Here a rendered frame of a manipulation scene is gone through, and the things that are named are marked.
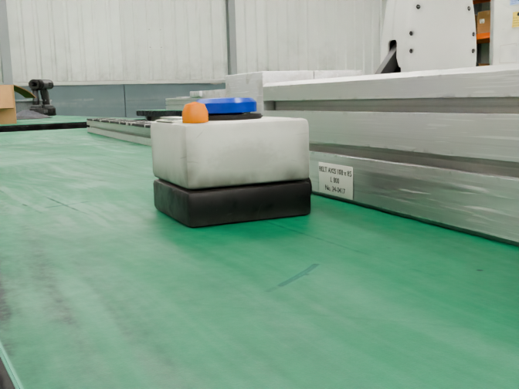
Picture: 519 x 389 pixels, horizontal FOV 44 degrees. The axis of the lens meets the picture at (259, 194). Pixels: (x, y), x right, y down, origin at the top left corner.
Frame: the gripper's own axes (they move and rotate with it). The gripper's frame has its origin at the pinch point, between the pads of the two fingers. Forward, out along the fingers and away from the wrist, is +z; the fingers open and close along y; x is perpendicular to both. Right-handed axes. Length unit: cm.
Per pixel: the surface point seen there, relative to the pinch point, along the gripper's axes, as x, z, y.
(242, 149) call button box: 24.0, -1.2, 32.5
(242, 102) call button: 22.0, -3.9, 31.6
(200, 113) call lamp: 23.8, -3.3, 34.9
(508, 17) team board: -231, -45, -239
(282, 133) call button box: 24.0, -1.9, 29.9
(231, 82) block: 0.7, -5.6, 24.0
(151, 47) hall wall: -1131, -101, -263
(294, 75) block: 8.0, -5.9, 20.9
